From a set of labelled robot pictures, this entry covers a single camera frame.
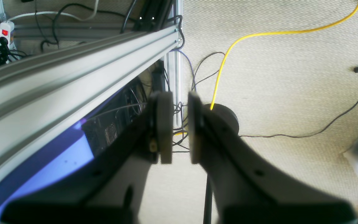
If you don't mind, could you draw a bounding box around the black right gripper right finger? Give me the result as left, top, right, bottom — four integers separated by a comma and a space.
188, 92, 358, 224

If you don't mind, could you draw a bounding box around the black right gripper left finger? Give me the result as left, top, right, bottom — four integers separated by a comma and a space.
2, 92, 173, 224

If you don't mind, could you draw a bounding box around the round black stand base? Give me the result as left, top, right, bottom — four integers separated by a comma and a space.
205, 104, 240, 135

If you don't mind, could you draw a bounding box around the white power strip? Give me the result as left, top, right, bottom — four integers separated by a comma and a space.
0, 21, 15, 53

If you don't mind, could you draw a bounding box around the thin black floor cable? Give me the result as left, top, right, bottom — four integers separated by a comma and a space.
240, 62, 358, 138

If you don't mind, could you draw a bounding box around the aluminium frame rail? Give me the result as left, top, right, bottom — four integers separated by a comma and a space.
0, 25, 179, 182

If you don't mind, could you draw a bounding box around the yellow cable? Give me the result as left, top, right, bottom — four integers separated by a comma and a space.
210, 0, 358, 110

